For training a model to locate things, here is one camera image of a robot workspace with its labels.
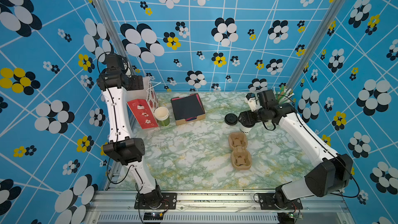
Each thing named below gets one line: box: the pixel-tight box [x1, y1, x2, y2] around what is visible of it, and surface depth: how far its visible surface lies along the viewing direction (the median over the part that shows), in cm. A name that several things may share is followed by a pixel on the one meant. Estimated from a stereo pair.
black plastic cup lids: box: [224, 113, 238, 126], surface depth 105 cm
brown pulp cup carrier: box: [228, 131, 253, 171], surface depth 86 cm
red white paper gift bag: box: [126, 76, 162, 131], surface depth 91 cm
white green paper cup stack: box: [153, 106, 171, 128], surface depth 96 cm
